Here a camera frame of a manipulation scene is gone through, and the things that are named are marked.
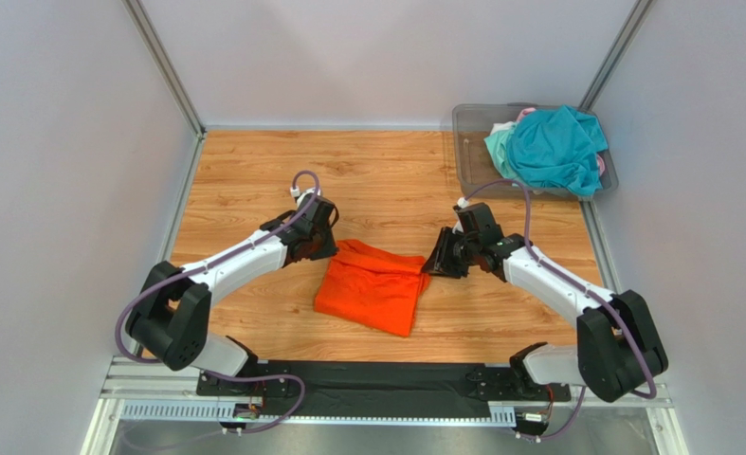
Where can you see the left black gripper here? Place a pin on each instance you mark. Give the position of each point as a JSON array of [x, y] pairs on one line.
[[329, 248]]

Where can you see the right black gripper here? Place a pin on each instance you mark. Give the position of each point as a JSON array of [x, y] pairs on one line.
[[446, 256]]

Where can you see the orange t shirt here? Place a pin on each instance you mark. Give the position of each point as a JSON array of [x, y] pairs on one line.
[[372, 287]]

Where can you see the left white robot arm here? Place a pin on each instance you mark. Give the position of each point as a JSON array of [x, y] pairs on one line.
[[170, 317]]

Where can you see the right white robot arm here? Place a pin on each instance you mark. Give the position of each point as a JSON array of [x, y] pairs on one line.
[[618, 349]]

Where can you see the mint green t shirt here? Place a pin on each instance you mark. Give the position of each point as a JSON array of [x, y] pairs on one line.
[[496, 144]]

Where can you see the clear plastic bin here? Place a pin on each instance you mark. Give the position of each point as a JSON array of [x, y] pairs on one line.
[[472, 123]]

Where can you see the teal t shirt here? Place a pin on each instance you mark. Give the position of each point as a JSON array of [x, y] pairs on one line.
[[558, 149]]

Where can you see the pink garment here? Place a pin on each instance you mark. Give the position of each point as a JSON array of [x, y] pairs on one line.
[[524, 113]]

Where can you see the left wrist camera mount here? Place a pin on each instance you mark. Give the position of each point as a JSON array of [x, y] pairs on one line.
[[300, 195]]

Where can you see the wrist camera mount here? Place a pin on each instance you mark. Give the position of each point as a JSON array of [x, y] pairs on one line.
[[300, 195], [462, 203]]

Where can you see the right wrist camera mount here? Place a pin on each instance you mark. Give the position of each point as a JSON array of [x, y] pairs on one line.
[[462, 203]]

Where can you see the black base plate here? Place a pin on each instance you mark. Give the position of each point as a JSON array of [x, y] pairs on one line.
[[382, 389]]

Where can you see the aluminium frame rail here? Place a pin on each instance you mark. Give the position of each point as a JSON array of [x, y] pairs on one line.
[[148, 391]]

